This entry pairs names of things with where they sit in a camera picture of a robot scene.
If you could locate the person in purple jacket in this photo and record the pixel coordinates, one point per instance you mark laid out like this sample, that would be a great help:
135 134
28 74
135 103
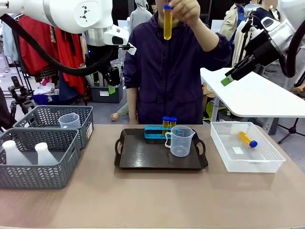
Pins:
166 78

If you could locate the grey plastic basket with label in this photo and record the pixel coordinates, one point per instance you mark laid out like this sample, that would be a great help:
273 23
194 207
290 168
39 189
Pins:
47 114

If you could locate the person's right forearm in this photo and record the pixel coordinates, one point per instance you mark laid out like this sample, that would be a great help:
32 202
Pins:
132 106

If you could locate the dark brown serving tray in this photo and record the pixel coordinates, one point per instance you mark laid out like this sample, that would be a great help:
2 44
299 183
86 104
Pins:
143 157

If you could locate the yellow tube with blue cap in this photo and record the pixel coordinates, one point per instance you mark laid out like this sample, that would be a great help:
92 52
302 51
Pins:
246 138
173 122
165 125
168 23

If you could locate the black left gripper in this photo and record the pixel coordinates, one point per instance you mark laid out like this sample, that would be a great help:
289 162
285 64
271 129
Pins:
112 76

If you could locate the red jacket on hanger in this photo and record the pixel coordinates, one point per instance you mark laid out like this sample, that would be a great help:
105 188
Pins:
31 52

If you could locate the white plastic flask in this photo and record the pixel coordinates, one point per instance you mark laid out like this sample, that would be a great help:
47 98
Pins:
14 155
45 155

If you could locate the person's left hand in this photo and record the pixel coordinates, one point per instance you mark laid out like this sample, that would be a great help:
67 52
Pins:
187 10

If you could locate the person's left forearm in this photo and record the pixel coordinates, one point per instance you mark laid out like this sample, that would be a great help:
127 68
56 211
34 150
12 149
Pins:
206 35

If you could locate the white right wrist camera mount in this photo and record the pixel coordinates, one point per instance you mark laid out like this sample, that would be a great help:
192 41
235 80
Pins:
255 33

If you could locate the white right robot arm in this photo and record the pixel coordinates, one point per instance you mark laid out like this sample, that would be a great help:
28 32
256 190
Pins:
286 26

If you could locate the mannequin in grey hoodie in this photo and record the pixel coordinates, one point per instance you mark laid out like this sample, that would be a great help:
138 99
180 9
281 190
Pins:
140 16

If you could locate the large grey plastic basket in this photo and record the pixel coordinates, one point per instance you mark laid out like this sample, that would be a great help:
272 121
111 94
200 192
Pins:
38 177

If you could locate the clear plastic measuring beaker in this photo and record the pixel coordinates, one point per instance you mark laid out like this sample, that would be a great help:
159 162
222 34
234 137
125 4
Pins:
181 143
69 121

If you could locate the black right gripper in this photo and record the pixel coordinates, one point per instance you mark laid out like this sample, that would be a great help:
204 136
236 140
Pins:
262 50

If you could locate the red dress on hanger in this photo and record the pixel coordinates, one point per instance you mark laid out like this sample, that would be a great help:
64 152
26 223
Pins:
71 59

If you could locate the blue test tube rack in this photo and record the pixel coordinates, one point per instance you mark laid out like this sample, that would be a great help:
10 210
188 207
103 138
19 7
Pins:
152 133

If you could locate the white perforated plastic basket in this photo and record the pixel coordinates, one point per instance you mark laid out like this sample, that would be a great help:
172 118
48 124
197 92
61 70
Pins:
247 162

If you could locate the grey storage bin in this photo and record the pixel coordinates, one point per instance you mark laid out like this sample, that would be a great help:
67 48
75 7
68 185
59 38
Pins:
100 94

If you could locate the black camera tripod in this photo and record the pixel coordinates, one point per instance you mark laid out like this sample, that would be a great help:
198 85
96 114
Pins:
20 95

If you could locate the black metal clothes rack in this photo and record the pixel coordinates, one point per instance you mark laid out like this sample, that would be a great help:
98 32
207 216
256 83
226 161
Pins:
82 83

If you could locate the white side table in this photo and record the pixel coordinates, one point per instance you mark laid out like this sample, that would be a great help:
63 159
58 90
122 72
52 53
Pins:
252 97

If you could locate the mannequin in beige coat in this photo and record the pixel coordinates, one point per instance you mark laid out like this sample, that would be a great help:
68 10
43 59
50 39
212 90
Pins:
232 23

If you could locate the mannequin in navy top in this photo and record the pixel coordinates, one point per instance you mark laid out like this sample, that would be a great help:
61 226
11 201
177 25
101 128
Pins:
259 14

